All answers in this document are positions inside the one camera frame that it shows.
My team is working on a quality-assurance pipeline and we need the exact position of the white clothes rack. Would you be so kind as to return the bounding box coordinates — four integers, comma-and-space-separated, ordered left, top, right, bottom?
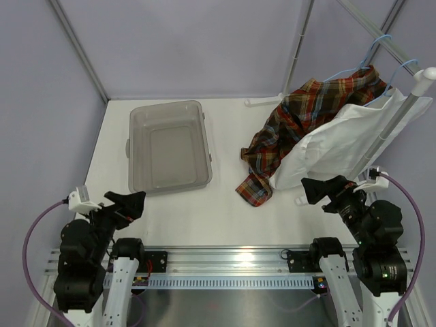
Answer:
261, 1, 435, 190

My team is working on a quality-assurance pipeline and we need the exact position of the white slotted cable duct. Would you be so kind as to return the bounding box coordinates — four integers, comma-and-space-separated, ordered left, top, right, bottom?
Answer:
131, 275, 314, 290

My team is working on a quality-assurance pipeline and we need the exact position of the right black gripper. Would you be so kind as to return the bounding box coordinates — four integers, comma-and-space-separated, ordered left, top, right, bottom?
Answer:
302, 174, 372, 245

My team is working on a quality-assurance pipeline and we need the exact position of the light blue wire hanger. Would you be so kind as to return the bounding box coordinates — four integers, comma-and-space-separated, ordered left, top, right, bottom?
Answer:
324, 34, 392, 82

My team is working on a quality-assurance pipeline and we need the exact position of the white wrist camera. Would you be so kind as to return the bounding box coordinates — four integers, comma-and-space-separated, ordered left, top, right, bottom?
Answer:
353, 166, 390, 193
68, 185, 102, 215

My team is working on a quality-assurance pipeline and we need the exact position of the red plaid shirt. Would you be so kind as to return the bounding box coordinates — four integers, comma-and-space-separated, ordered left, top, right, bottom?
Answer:
236, 65, 390, 207

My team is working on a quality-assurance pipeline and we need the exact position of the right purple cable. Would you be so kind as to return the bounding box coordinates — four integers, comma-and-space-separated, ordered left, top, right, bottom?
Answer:
380, 172, 426, 324

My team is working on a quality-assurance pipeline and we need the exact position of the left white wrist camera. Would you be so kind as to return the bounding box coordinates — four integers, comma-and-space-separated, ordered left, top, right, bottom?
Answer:
68, 185, 102, 215

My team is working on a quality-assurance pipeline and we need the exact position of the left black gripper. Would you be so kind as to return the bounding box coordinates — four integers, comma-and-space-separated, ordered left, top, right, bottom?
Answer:
80, 190, 146, 262

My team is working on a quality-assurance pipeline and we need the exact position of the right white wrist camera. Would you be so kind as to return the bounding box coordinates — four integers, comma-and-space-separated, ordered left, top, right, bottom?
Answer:
353, 166, 390, 193

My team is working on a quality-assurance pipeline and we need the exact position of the right aluminium frame post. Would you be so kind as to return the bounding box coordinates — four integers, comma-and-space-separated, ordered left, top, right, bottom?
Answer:
367, 0, 407, 63

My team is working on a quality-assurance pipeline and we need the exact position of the grey translucent plastic bin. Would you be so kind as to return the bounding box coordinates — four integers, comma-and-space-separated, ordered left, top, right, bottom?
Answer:
125, 100, 213, 196

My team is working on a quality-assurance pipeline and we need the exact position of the left aluminium frame post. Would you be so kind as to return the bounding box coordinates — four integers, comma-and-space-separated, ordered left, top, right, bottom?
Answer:
47, 0, 110, 105

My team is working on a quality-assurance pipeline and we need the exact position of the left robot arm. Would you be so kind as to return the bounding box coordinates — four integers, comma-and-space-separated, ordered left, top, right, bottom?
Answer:
54, 187, 153, 326

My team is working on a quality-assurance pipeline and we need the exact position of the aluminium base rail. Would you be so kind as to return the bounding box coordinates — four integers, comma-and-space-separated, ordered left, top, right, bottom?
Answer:
44, 247, 415, 277

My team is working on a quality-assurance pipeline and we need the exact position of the white shirt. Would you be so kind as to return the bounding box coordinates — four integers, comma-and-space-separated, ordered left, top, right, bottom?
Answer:
268, 87, 433, 190

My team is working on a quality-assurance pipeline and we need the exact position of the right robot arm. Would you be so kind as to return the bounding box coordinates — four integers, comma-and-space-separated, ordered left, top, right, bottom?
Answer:
301, 176, 408, 326

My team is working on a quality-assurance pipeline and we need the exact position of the aluminium frame post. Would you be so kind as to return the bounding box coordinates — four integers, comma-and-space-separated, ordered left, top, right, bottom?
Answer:
367, 0, 407, 63
47, 0, 110, 105

